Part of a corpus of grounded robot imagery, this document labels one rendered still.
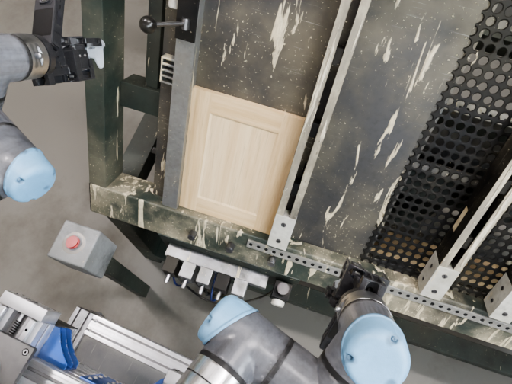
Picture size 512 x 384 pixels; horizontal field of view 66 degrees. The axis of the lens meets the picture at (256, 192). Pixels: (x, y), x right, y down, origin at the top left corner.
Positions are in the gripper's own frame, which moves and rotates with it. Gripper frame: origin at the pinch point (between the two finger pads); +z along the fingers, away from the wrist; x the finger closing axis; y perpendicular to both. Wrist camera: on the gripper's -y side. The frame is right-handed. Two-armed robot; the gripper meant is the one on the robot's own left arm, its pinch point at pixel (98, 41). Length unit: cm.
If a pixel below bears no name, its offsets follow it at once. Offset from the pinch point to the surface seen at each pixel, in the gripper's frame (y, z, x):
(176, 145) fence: 28.6, 20.8, 4.8
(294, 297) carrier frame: 117, 75, 28
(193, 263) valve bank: 72, 28, 1
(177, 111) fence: 18.7, 18.9, 7.4
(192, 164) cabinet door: 35.3, 24.2, 7.4
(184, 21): -3.2, 12.4, 15.5
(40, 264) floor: 103, 66, -105
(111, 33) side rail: -2.2, 18.3, -7.9
